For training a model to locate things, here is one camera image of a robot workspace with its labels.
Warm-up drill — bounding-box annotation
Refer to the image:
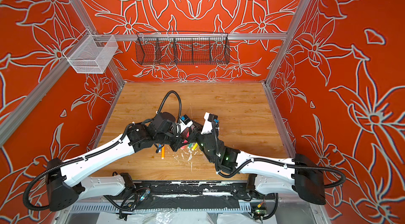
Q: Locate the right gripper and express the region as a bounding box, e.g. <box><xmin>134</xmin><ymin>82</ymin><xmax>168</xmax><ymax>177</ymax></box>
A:
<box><xmin>186</xmin><ymin>124</ymin><xmax>217</xmax><ymax>167</ymax></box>

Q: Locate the orange marker pen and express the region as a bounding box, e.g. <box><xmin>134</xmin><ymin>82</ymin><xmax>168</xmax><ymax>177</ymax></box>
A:
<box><xmin>160</xmin><ymin>146</ymin><xmax>165</xmax><ymax>160</ymax></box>

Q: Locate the pink marker pen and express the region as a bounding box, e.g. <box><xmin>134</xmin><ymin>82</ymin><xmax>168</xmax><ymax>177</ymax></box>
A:
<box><xmin>182</xmin><ymin>129</ymin><xmax>189</xmax><ymax>149</ymax></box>

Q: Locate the yellow marker pen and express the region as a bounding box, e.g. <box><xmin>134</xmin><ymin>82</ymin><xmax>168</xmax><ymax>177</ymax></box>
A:
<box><xmin>192</xmin><ymin>143</ymin><xmax>198</xmax><ymax>151</ymax></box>

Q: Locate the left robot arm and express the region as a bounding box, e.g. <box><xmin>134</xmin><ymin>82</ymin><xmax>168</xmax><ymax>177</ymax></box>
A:
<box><xmin>23</xmin><ymin>112</ymin><xmax>202</xmax><ymax>212</ymax></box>

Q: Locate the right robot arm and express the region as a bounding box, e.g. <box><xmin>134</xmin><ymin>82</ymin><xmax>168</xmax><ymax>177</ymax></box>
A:
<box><xmin>196</xmin><ymin>131</ymin><xmax>346</xmax><ymax>205</ymax></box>

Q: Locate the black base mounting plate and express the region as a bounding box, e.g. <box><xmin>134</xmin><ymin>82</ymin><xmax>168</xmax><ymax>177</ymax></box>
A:
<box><xmin>107</xmin><ymin>180</ymin><xmax>273</xmax><ymax>211</ymax></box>

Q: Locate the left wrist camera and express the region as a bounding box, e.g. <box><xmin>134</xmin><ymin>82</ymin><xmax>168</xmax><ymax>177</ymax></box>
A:
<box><xmin>179</xmin><ymin>115</ymin><xmax>193</xmax><ymax>131</ymax></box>

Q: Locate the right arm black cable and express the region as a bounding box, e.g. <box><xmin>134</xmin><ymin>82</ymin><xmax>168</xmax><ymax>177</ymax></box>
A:
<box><xmin>211</xmin><ymin>119</ymin><xmax>346</xmax><ymax>189</ymax></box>

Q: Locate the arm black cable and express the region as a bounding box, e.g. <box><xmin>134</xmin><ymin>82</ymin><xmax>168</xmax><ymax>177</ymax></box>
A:
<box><xmin>211</xmin><ymin>119</ymin><xmax>346</xmax><ymax>189</ymax></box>
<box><xmin>156</xmin><ymin>90</ymin><xmax>182</xmax><ymax>120</ymax></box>

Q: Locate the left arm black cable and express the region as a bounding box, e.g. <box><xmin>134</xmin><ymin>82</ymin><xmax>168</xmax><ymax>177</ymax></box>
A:
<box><xmin>156</xmin><ymin>90</ymin><xmax>182</xmax><ymax>120</ymax></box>

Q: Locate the black wire basket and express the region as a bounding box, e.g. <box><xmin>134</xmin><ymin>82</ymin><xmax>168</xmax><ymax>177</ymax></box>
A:
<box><xmin>135</xmin><ymin>31</ymin><xmax>231</xmax><ymax>66</ymax></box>

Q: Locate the white wire basket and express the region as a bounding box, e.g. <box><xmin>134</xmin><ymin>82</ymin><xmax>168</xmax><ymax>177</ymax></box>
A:
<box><xmin>62</xmin><ymin>29</ymin><xmax>118</xmax><ymax>74</ymax></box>

